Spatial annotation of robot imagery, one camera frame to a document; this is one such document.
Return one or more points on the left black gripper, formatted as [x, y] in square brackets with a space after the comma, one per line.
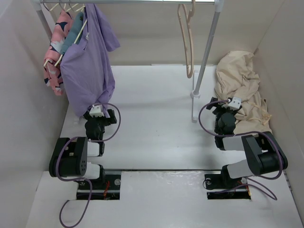
[108, 120]

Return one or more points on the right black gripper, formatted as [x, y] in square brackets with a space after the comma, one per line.
[219, 106]

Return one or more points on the beige trousers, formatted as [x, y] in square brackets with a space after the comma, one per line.
[236, 78]

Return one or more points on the beige plastic hanger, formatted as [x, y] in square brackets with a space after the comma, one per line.
[184, 18]

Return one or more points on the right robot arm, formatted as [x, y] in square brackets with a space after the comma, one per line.
[263, 153]

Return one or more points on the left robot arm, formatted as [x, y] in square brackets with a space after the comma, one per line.
[69, 158]

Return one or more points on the purple t-shirt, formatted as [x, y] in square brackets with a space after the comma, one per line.
[86, 68]

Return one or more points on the pink patterned garment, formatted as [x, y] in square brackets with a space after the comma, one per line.
[52, 75]

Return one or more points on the teal garment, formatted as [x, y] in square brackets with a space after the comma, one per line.
[73, 33]

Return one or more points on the metal clothes rack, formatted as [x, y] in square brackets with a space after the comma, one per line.
[197, 77]

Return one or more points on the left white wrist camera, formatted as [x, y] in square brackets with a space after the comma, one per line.
[96, 111]

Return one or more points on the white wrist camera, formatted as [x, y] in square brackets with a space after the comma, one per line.
[96, 111]
[235, 103]

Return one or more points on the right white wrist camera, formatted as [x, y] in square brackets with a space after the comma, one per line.
[235, 103]

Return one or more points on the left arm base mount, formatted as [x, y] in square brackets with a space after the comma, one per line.
[107, 188]

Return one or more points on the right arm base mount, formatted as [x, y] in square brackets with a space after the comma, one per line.
[220, 189]

